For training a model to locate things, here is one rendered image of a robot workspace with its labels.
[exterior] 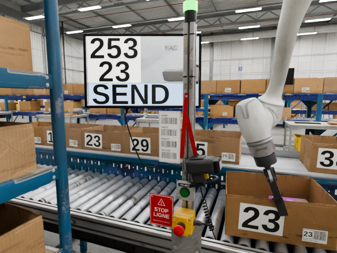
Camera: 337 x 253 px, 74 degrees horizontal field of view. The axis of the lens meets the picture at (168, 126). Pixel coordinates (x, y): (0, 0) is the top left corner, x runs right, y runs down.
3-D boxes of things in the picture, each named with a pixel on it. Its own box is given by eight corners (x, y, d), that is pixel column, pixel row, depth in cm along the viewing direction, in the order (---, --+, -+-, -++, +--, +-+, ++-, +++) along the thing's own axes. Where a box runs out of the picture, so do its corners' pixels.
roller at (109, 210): (100, 213, 105) (104, 223, 104) (148, 176, 153) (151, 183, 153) (92, 215, 106) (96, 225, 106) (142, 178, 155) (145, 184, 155)
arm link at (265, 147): (245, 145, 80) (250, 160, 80) (272, 138, 77) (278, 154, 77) (246, 140, 89) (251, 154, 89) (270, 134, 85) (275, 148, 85)
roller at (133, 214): (119, 217, 101) (128, 223, 100) (162, 178, 149) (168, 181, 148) (116, 225, 102) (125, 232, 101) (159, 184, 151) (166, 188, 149)
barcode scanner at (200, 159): (221, 189, 73) (218, 158, 73) (187, 189, 78) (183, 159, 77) (224, 182, 80) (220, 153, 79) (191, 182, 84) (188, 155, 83)
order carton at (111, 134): (80, 150, 177) (79, 128, 175) (104, 143, 204) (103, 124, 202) (124, 154, 163) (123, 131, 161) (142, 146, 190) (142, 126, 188)
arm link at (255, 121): (269, 140, 75) (279, 131, 85) (255, 96, 75) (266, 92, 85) (239, 145, 82) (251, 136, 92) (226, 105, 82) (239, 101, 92)
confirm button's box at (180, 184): (175, 200, 83) (175, 182, 82) (178, 196, 86) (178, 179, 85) (193, 203, 81) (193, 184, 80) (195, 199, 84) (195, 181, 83)
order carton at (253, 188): (224, 234, 90) (225, 194, 87) (224, 201, 118) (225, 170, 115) (337, 251, 80) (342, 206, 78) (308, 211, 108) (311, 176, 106)
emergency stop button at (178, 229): (172, 236, 77) (172, 225, 76) (176, 229, 81) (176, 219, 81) (183, 239, 76) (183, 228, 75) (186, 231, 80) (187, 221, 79)
